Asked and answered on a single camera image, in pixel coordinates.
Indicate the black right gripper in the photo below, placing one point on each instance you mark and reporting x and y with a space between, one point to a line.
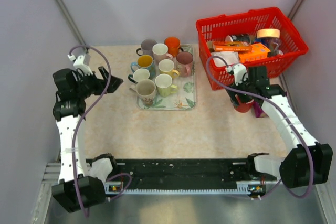
232 94

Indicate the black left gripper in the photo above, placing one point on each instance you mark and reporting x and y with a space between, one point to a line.
100 83

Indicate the red mug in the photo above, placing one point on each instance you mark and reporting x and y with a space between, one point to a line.
243 107

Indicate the dark green mug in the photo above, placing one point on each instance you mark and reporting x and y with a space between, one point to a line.
139 75

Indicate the cream floral mug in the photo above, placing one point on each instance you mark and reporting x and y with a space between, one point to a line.
146 91

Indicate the light blue butterfly mug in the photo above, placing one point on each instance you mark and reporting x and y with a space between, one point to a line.
145 62

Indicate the pink ghost pattern mug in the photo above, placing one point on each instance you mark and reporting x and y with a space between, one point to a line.
184 63

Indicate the lilac purple mug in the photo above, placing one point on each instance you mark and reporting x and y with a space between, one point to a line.
146 47

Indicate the lime green faceted mug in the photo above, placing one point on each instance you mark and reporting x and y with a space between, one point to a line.
165 86

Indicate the pale pink faceted mug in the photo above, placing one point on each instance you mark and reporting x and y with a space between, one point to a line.
160 52

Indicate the yellow mug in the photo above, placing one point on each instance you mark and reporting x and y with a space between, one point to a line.
167 66

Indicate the orange mug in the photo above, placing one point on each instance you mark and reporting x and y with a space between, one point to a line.
174 47

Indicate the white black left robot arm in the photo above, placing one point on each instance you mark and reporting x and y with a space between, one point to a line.
80 182

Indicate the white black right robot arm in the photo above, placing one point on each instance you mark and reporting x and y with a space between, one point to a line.
307 159

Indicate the purple snack packet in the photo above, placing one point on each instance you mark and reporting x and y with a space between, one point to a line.
259 113

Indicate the orange snack box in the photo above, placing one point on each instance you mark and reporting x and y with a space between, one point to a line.
258 52

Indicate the white plastic bag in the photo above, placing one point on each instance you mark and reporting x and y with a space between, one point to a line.
230 57

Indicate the clear plastic bottle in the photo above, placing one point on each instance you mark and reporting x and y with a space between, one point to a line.
273 44

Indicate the black printed can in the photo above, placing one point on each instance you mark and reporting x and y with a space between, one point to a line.
238 38

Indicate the orange rectangular box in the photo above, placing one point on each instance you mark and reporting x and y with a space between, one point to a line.
235 46

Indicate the masking tape roll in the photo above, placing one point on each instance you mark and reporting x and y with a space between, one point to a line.
268 33

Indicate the red plastic basket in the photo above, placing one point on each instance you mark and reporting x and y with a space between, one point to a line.
218 27

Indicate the floral white serving tray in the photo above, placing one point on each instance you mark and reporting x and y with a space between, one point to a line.
184 99

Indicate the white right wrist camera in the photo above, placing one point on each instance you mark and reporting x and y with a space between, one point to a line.
239 73

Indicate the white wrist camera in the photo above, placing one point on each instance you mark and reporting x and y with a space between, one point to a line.
239 73
81 63

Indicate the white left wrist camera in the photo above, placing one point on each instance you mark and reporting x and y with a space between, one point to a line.
81 63

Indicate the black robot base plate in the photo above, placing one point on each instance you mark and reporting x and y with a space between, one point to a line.
188 173

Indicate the aluminium rail frame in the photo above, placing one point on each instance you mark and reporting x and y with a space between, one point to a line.
191 191

